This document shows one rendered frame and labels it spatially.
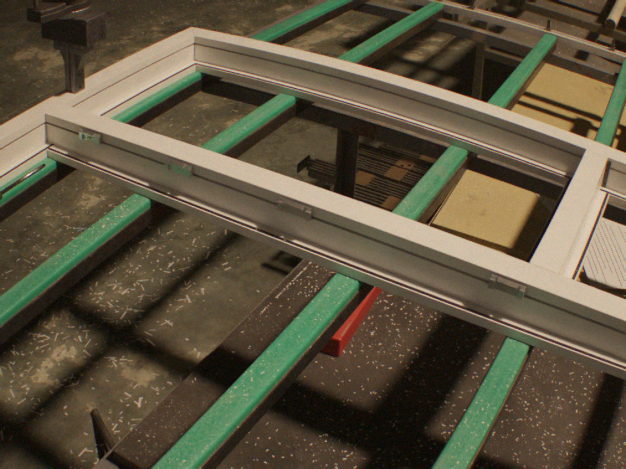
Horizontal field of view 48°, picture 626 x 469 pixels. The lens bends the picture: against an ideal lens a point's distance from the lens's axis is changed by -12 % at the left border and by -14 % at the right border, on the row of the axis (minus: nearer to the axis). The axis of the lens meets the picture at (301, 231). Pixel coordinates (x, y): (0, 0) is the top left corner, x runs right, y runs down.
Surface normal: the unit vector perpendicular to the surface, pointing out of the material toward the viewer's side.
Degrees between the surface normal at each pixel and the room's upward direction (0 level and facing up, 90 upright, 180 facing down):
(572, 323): 90
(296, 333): 0
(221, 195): 90
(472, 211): 0
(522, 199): 0
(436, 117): 90
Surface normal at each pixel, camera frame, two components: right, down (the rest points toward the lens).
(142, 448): 0.04, -0.83
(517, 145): -0.52, 0.47
